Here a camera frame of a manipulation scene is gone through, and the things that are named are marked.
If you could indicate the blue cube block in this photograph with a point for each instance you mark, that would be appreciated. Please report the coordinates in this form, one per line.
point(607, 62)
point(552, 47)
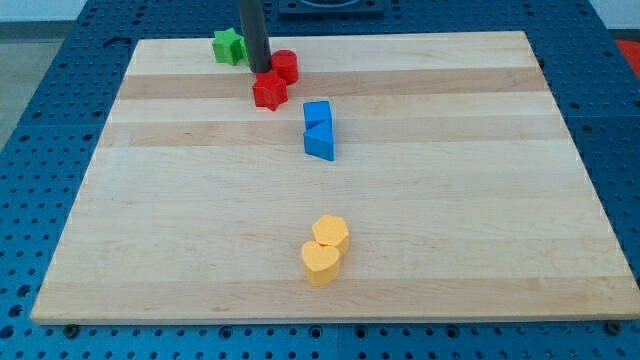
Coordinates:
point(316, 112)

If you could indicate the green star block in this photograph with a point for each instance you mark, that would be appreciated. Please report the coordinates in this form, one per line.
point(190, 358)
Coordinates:
point(227, 46)

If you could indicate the green circle block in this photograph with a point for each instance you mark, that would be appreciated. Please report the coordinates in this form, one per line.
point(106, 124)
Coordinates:
point(244, 52)

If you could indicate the blue triangle block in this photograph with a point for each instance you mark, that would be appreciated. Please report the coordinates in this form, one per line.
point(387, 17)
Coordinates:
point(319, 140)

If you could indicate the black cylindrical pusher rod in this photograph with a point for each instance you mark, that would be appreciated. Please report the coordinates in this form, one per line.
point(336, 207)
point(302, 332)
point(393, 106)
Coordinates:
point(255, 33)

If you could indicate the red star block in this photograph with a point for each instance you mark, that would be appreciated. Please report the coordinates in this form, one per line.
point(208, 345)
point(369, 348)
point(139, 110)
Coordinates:
point(269, 90)

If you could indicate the yellow heart block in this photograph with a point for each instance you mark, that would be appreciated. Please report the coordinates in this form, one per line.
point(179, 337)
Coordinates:
point(321, 262)

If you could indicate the yellow hexagon block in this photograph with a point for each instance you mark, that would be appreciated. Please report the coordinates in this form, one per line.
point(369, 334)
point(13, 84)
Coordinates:
point(331, 230)

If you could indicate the red circle block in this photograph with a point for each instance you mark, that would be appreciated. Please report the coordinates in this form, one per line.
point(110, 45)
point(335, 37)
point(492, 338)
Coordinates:
point(285, 63)

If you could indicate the wooden board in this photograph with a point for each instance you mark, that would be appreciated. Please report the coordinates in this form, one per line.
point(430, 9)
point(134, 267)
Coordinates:
point(464, 194)

